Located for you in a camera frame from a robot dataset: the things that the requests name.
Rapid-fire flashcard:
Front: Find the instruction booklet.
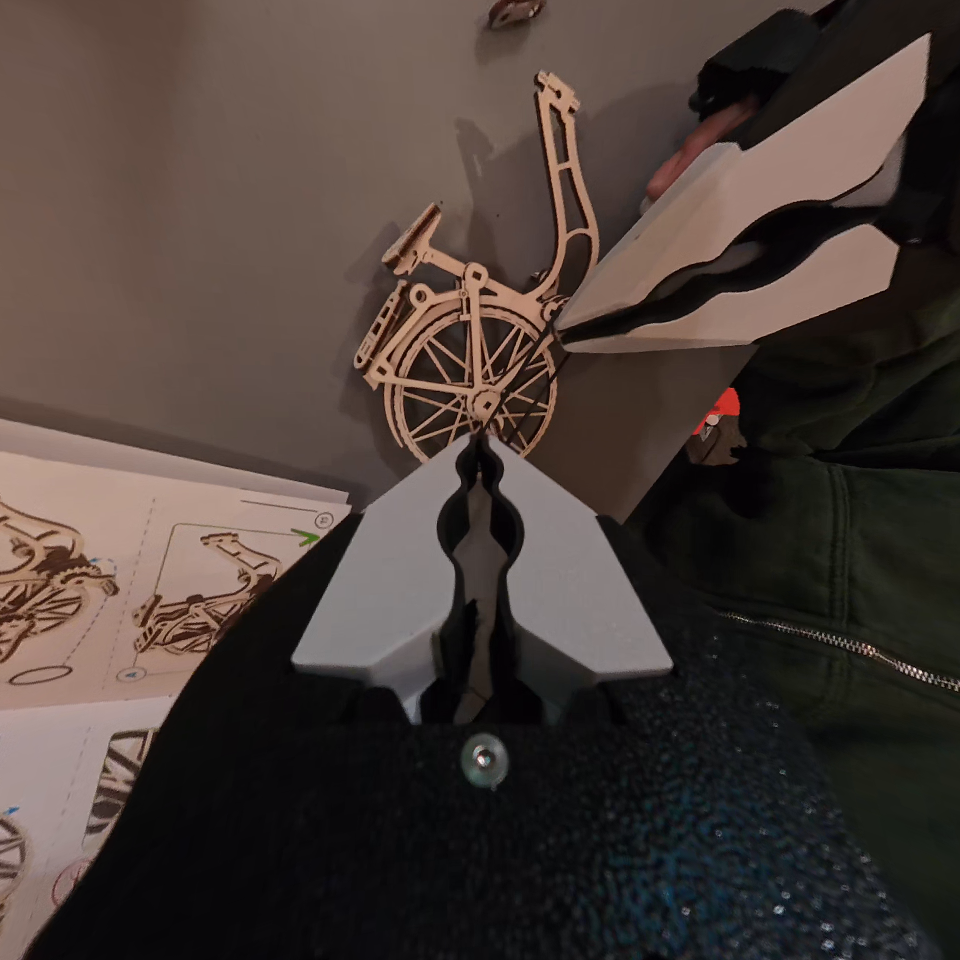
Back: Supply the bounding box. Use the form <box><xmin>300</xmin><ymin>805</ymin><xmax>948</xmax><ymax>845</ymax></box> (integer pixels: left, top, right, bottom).
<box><xmin>0</xmin><ymin>417</ymin><xmax>353</xmax><ymax>960</ymax></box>

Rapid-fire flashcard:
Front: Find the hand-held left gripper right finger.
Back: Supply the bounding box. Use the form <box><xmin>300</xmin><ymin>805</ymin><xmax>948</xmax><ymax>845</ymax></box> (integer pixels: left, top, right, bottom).
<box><xmin>480</xmin><ymin>435</ymin><xmax>674</xmax><ymax>723</ymax></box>

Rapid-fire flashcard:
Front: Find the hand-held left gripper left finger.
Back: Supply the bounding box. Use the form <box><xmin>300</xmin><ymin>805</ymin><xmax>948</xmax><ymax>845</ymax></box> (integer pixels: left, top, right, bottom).
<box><xmin>291</xmin><ymin>433</ymin><xmax>481</xmax><ymax>723</ymax></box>

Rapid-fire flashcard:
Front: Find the wooden bicycle model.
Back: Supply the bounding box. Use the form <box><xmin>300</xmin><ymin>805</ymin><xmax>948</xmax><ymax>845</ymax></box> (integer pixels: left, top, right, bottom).
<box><xmin>352</xmin><ymin>70</ymin><xmax>603</xmax><ymax>463</ymax></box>

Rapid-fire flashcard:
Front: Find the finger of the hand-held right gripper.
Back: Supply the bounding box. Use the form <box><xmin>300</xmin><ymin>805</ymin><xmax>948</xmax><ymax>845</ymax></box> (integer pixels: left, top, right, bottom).
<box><xmin>561</xmin><ymin>221</ymin><xmax>903</xmax><ymax>355</ymax></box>
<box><xmin>556</xmin><ymin>32</ymin><xmax>936</xmax><ymax>333</ymax></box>

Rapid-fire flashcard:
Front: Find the green jacket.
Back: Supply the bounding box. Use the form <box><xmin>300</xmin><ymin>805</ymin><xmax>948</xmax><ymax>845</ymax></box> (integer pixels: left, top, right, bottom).
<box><xmin>622</xmin><ymin>247</ymin><xmax>960</xmax><ymax>960</ymax></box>

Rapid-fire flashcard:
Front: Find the red tag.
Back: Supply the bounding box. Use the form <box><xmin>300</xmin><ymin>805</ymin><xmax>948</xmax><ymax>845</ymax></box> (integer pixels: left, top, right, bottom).
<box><xmin>693</xmin><ymin>387</ymin><xmax>743</xmax><ymax>444</ymax></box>

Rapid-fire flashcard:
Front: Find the black rubber band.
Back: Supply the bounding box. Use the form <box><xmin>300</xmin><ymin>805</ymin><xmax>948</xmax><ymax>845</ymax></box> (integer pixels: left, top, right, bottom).
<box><xmin>480</xmin><ymin>326</ymin><xmax>564</xmax><ymax>447</ymax></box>

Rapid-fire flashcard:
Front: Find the grey desk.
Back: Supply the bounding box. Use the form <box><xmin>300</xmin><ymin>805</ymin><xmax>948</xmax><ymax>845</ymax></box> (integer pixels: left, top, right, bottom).
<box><xmin>0</xmin><ymin>0</ymin><xmax>760</xmax><ymax>528</ymax></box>

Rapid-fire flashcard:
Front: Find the person's right hand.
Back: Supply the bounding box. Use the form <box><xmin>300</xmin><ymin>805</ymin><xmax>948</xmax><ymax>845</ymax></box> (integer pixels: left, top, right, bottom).
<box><xmin>646</xmin><ymin>86</ymin><xmax>779</xmax><ymax>200</ymax></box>

